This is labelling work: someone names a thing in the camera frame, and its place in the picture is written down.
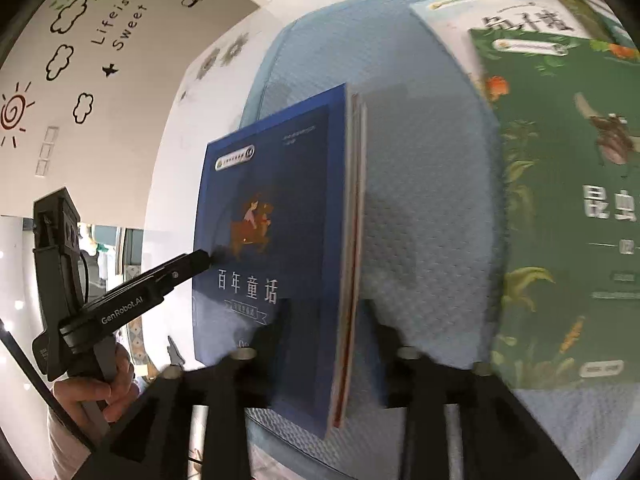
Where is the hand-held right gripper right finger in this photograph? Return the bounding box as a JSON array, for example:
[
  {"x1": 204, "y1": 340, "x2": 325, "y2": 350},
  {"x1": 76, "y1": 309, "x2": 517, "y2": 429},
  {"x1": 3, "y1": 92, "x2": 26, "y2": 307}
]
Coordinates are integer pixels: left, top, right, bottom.
[{"x1": 366, "y1": 300, "x2": 576, "y2": 480}]

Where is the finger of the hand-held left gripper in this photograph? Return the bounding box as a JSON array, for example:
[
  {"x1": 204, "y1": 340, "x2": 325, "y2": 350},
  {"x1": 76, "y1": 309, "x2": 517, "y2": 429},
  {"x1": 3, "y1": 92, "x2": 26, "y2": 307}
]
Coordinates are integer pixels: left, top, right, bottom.
[{"x1": 118, "y1": 247, "x2": 222, "y2": 306}]

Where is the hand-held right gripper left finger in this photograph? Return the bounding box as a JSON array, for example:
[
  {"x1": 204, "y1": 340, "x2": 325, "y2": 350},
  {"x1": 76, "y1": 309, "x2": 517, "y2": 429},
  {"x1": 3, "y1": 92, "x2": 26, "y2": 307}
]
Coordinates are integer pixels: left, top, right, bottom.
[{"x1": 90, "y1": 300, "x2": 292, "y2": 480}]

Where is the blue book with rider picture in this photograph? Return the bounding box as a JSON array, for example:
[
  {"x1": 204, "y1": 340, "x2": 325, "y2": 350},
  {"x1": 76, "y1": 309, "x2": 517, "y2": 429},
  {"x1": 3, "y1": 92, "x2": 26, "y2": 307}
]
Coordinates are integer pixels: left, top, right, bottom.
[{"x1": 192, "y1": 83, "x2": 354, "y2": 441}]

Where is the person's left forearm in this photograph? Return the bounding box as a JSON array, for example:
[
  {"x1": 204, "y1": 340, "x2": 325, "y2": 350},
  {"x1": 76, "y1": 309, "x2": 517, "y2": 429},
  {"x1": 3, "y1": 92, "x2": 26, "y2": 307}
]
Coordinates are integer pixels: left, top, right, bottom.
[{"x1": 46, "y1": 405, "x2": 102, "y2": 480}]

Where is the person's left hand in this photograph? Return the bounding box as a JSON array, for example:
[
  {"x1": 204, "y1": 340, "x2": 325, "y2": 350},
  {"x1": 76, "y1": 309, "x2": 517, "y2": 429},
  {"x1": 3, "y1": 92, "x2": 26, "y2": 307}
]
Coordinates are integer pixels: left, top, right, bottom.
[{"x1": 52, "y1": 344, "x2": 142, "y2": 427}]

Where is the light blue quilted mat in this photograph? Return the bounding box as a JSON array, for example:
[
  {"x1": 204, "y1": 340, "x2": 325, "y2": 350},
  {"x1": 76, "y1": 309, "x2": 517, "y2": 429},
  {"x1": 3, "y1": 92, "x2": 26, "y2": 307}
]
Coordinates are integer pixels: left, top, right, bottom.
[{"x1": 239, "y1": 0, "x2": 640, "y2": 480}]

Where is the grey flower table sticker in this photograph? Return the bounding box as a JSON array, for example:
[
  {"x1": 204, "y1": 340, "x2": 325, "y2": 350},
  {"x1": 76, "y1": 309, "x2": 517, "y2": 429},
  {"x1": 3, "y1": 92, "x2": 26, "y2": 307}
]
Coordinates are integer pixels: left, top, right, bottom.
[
  {"x1": 219, "y1": 32, "x2": 251, "y2": 62},
  {"x1": 197, "y1": 49, "x2": 221, "y2": 82}
]

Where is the green book with beetle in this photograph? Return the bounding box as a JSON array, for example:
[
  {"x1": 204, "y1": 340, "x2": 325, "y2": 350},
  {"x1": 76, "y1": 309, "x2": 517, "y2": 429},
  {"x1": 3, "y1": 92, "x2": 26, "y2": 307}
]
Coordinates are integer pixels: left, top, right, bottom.
[{"x1": 469, "y1": 27, "x2": 640, "y2": 392}]

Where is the white and green storybook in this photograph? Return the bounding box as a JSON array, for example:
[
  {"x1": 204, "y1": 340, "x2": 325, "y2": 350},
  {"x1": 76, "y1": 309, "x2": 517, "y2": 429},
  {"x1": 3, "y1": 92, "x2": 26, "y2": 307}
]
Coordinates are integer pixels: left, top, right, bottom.
[{"x1": 410, "y1": 0, "x2": 631, "y2": 48}]

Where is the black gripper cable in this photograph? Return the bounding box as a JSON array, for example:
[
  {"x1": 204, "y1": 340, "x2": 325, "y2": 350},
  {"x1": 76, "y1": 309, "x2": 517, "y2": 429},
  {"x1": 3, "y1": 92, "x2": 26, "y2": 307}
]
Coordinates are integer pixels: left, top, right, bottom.
[{"x1": 0, "y1": 317, "x2": 97, "y2": 454}]

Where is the square outline wall sticker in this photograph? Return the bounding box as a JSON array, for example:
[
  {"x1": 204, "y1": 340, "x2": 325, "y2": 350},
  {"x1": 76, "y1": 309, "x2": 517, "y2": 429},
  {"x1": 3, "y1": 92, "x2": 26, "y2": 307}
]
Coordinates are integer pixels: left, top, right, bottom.
[{"x1": 37, "y1": 126, "x2": 61, "y2": 177}]

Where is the red sun wall sticker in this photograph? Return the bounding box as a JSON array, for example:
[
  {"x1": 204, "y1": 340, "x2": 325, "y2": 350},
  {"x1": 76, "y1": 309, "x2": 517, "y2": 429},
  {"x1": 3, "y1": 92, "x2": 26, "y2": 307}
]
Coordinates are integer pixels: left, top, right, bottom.
[{"x1": 0, "y1": 81, "x2": 37, "y2": 149}]

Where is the black lettering wall sticker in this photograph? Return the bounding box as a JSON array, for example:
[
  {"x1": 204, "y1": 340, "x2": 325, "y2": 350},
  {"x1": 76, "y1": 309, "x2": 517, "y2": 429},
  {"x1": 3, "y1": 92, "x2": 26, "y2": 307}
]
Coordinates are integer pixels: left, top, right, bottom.
[{"x1": 92, "y1": 0, "x2": 152, "y2": 54}]

